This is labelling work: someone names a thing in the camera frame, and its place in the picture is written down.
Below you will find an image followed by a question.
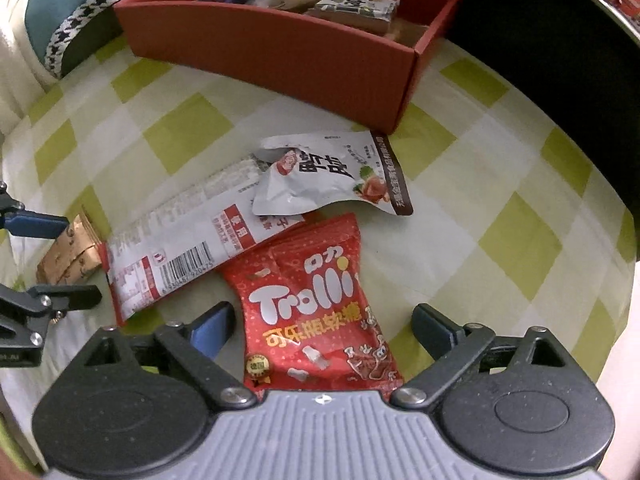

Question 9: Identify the long white red snack packet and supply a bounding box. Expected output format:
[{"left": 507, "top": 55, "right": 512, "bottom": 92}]
[{"left": 103, "top": 156, "right": 305, "bottom": 325}]

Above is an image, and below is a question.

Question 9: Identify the red Trolli gummy bag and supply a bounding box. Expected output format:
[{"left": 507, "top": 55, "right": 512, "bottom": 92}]
[{"left": 222, "top": 214, "right": 404, "bottom": 396}]

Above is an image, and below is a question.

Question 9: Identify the gold wrapped candy box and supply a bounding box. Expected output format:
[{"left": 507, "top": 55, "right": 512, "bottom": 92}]
[{"left": 36, "top": 210, "right": 102, "bottom": 285}]

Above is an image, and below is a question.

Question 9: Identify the white silver nut snack pouch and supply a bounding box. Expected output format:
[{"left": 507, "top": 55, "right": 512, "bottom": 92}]
[{"left": 253, "top": 130, "right": 413, "bottom": 217}]

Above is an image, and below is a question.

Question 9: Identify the teal cushion with houndstooth trim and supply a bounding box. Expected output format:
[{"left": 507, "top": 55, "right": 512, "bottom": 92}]
[{"left": 24, "top": 0, "right": 122, "bottom": 79}]

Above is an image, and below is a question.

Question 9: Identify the red cardboard box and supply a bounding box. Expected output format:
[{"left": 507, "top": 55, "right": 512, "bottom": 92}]
[{"left": 114, "top": 0, "right": 459, "bottom": 134}]

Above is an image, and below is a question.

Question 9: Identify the white green snack packet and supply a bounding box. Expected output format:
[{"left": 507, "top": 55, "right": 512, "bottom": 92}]
[{"left": 306, "top": 0, "right": 400, "bottom": 35}]

